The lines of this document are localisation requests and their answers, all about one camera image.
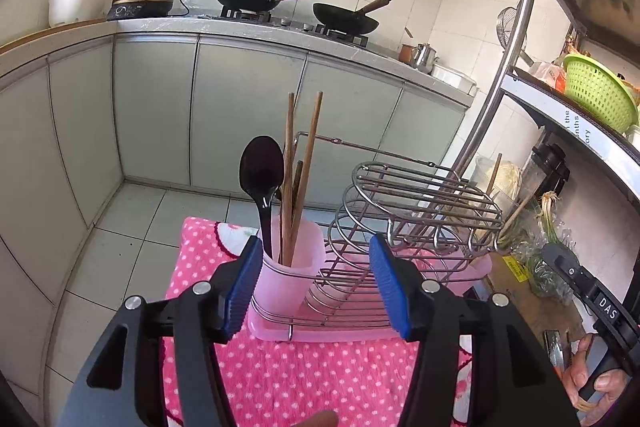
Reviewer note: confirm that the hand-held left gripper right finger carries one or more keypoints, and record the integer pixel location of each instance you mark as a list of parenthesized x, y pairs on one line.
[(392, 289)]

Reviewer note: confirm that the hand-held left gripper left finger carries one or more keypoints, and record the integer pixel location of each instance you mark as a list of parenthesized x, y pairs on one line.
[(240, 289)]

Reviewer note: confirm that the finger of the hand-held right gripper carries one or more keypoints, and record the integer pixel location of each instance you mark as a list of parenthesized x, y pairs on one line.
[(560, 259)]

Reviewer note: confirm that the pink plastic cup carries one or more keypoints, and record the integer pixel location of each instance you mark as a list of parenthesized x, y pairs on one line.
[(290, 287)]

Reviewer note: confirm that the black spoon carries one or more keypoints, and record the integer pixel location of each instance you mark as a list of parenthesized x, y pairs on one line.
[(261, 172)]

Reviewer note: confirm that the dark brown wooden chopstick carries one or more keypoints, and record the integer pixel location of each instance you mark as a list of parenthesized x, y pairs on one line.
[(297, 182)]

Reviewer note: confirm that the person's right hand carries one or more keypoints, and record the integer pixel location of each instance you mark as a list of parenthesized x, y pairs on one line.
[(575, 372)]

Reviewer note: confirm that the person's left hand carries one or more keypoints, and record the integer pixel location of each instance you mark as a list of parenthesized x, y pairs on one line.
[(320, 421)]

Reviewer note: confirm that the clear bag of greens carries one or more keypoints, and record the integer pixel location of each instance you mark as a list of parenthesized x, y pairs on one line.
[(540, 262)]

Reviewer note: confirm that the green onions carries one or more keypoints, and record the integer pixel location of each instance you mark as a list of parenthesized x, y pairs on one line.
[(551, 217)]

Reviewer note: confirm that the cardboard sheet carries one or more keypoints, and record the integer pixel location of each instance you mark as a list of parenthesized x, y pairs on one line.
[(545, 317)]

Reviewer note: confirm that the pink plastic drip tray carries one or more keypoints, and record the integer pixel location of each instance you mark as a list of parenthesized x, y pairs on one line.
[(350, 333)]

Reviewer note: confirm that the black blender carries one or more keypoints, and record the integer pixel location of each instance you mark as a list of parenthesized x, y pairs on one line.
[(550, 167)]

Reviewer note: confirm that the pink polka dot blanket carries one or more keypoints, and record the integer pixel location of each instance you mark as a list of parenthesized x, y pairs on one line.
[(300, 372)]

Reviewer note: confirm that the wooden stick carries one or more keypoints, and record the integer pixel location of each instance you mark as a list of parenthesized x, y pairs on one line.
[(495, 174)]

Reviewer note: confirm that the green plastic basket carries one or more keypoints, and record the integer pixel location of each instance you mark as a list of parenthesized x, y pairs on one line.
[(595, 92)]

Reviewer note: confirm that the orange plastic bag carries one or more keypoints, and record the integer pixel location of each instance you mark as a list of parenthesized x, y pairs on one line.
[(547, 76)]

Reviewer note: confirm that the grey kitchen cabinet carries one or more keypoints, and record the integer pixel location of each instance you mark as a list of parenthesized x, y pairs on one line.
[(150, 107)]

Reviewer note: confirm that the white lidded container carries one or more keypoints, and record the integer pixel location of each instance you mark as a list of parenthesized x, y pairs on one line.
[(452, 78)]

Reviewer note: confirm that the steel kettle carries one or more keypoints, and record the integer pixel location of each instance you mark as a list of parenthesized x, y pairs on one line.
[(424, 57)]

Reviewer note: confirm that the small copper pot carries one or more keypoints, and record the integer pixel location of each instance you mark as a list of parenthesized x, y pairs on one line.
[(406, 53)]

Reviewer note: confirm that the hanging metal strainer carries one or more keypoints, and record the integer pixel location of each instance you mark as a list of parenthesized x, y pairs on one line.
[(507, 24)]

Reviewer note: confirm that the gas stove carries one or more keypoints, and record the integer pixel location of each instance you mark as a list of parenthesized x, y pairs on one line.
[(295, 25)]

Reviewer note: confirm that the black frying pan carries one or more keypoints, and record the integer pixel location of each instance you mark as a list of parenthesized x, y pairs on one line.
[(345, 19)]

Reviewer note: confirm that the white rice cooker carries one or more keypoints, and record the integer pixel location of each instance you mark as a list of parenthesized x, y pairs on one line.
[(75, 2)]

